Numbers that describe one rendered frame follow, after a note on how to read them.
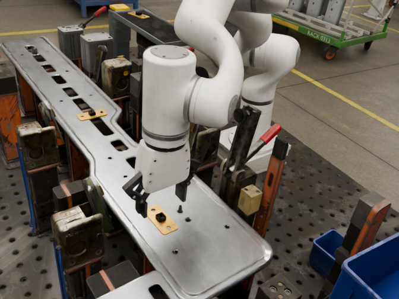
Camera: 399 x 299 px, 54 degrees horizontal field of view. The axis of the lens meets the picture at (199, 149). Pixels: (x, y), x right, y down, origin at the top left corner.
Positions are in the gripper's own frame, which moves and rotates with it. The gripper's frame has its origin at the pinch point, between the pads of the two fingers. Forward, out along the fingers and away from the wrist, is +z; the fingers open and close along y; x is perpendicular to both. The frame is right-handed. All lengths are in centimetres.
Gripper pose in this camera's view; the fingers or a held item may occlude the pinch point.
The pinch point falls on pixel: (161, 202)
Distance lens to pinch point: 79.8
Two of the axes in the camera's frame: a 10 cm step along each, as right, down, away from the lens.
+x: 5.9, 5.0, -6.3
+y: -8.0, 2.7, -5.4
